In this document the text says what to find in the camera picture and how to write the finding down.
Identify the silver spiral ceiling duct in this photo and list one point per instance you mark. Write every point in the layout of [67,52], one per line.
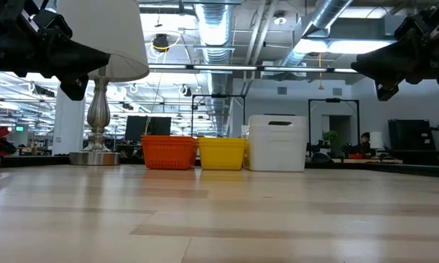
[325,14]

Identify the white plastic bin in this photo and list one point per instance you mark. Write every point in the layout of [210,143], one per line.
[299,126]
[277,157]

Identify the black equipment stand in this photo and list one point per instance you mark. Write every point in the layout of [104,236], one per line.
[409,135]

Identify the long ceiling light strip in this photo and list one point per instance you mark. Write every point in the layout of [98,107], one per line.
[223,68]

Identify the silver ribbed ceiling duct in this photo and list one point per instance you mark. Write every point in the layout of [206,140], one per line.
[213,29]

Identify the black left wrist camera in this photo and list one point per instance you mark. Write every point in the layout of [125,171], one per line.
[53,23]

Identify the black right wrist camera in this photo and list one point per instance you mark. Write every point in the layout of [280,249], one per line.
[418,27]

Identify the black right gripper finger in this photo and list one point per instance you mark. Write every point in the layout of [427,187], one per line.
[387,89]
[383,62]

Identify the white building column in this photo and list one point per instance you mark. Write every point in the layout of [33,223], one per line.
[68,120]

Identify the black hanging ceiling camera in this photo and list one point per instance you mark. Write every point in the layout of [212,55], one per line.
[161,41]

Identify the black computer monitor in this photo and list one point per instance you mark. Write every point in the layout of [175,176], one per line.
[135,128]

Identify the green potted plant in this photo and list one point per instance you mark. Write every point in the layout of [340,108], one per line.
[329,136]

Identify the orange slotted plastic basket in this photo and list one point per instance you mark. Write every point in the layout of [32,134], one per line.
[168,157]

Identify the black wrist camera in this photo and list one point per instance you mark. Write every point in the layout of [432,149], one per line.
[418,27]
[53,23]

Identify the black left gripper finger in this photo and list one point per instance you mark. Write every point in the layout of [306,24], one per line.
[76,87]
[80,58]

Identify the small white lampshade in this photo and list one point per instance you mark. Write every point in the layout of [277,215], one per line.
[376,140]

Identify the black metal frame rig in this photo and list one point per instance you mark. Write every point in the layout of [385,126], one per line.
[219,95]
[332,100]

